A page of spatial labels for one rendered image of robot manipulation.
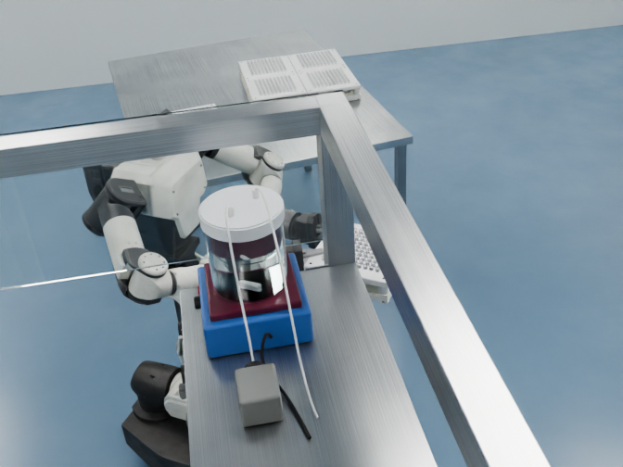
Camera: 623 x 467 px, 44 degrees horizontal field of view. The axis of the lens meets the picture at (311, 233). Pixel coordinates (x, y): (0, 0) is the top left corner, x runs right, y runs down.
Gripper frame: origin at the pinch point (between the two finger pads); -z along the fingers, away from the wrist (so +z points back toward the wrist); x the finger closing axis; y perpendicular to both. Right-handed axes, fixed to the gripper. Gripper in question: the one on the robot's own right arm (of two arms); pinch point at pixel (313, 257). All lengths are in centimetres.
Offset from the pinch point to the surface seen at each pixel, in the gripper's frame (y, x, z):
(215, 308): 65, -37, 26
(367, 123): -116, 17, -41
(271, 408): 86, -31, 19
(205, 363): 69, -28, 29
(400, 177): -101, 37, -51
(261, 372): 80, -34, 19
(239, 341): 68, -31, 23
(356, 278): 50, -28, -3
